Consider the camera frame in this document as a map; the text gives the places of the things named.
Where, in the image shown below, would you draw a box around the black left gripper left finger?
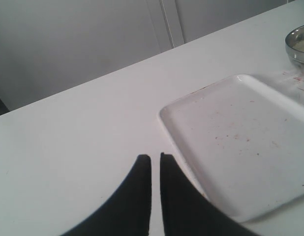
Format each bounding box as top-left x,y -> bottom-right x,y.
64,154 -> 152,236

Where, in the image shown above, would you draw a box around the white cabinet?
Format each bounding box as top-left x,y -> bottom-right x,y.
0,0 -> 285,111

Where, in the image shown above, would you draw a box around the white rectangular tray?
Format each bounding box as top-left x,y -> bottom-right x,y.
159,74 -> 304,222

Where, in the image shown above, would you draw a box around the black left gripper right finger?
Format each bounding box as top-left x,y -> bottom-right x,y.
160,153 -> 257,236

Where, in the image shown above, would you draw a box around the steel bowl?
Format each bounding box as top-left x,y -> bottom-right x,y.
285,25 -> 304,74

